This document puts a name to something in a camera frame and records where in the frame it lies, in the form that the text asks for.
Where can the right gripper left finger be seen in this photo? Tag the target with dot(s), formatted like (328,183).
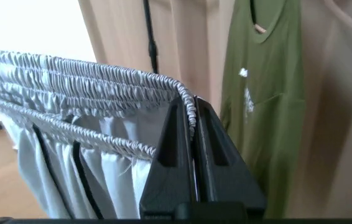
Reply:
(169,186)

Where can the beige curtain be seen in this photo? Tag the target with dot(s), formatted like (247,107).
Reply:
(194,37)

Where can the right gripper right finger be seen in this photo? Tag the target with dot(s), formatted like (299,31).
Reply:
(232,189)

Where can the green long-sleeved shirt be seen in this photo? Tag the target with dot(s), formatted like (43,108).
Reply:
(263,93)

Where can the black clothes rack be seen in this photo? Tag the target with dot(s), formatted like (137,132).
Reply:
(151,46)

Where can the pale grey garment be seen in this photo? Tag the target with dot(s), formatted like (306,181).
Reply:
(70,87)

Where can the window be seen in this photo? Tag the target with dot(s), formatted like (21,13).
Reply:
(23,25)

